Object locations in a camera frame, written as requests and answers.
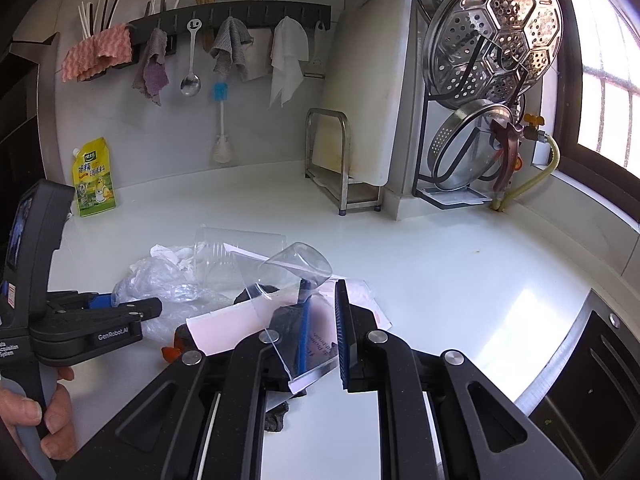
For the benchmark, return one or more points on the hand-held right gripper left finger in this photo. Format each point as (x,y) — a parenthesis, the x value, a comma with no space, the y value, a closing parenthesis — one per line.
(304,330)

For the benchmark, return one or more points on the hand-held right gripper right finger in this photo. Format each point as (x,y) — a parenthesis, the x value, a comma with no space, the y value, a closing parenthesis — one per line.
(343,340)

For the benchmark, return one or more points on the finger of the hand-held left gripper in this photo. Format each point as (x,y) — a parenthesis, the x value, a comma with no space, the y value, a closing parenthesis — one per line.
(102,301)
(100,330)

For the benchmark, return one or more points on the clear plastic cup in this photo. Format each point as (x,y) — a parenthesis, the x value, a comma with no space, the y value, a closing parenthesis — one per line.
(225,255)
(295,270)

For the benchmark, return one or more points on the person's left hand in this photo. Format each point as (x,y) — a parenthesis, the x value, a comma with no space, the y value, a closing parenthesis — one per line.
(57,425)

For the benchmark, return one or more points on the clear crumpled plastic bag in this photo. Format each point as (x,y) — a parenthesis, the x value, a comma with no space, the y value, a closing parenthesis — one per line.
(160,290)

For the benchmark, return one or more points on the orange plastic piece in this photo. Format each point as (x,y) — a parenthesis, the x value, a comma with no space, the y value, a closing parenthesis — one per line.
(172,352)

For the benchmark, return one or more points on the yellow seasoning pouch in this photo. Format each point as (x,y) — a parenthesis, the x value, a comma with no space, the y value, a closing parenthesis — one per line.
(95,180)

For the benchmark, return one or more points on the black range hood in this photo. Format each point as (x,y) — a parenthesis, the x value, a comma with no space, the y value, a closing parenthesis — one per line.
(22,110)

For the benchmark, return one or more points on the metal cutting board stand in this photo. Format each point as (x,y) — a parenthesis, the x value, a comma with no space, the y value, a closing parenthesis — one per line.
(345,185)

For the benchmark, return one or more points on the blue white bottle brush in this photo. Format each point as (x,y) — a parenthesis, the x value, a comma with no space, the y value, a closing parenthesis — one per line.
(221,145)

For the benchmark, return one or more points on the pink wavy sponge cloth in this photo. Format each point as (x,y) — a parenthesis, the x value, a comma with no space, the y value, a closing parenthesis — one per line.
(95,52)

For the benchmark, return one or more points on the purple grey cloth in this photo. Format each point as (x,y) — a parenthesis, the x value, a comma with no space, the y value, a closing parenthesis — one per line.
(152,72)

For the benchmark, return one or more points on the metal spoon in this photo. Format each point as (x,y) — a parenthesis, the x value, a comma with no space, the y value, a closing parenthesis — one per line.
(190,82)

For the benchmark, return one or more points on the steel pot lid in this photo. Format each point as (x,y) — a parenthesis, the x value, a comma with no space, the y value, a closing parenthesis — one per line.
(465,155)

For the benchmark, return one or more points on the white chopsticks bundle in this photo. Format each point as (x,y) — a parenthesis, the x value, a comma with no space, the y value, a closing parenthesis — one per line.
(87,20)

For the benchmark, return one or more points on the black chopsticks bundle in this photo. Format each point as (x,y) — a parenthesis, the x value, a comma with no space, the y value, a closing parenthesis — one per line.
(112,2)

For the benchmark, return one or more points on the white cutting board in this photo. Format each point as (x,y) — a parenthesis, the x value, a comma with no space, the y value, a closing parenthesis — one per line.
(365,85)

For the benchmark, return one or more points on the black kitchen sink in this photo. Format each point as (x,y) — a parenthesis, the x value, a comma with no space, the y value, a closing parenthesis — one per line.
(595,400)

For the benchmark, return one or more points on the white dishcloth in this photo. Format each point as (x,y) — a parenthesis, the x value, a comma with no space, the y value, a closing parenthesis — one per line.
(287,55)

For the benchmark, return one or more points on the grey dishcloth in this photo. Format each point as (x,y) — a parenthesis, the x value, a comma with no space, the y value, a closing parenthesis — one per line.
(231,45)

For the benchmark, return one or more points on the white hanging utensil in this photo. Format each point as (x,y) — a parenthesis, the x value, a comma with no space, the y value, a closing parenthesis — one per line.
(317,50)

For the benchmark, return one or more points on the perforated steel steamer plate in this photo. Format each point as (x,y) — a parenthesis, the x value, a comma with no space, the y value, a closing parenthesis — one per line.
(495,40)

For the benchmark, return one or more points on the dark grey wall rack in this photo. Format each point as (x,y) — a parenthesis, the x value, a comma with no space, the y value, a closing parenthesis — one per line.
(250,15)

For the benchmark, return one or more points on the window with brown frame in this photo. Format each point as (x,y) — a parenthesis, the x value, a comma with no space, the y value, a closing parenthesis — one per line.
(605,60)

